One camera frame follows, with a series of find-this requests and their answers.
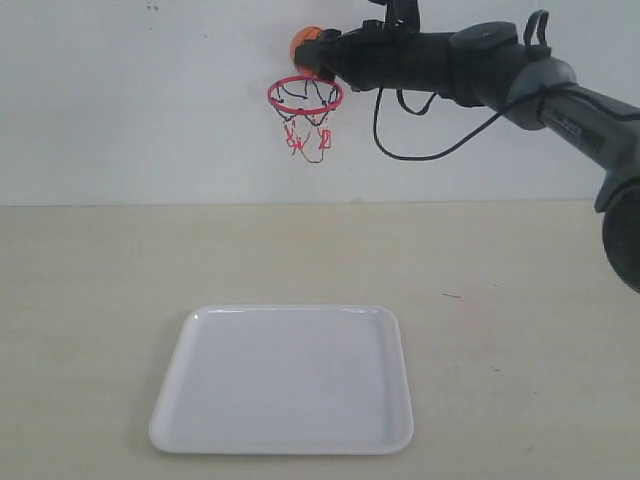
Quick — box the red mini basketball hoop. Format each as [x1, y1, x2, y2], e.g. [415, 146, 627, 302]
[266, 74, 344, 164]

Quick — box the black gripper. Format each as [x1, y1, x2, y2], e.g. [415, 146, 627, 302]
[294, 26, 453, 95]

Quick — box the white rectangular plastic tray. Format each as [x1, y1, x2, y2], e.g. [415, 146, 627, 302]
[148, 304, 414, 456]

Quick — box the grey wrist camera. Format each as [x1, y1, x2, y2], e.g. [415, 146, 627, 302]
[370, 0, 421, 32]

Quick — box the small orange basketball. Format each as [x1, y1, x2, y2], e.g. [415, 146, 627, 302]
[289, 25, 323, 71]

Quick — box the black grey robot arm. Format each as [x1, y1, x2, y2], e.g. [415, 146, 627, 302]
[292, 11, 639, 290]

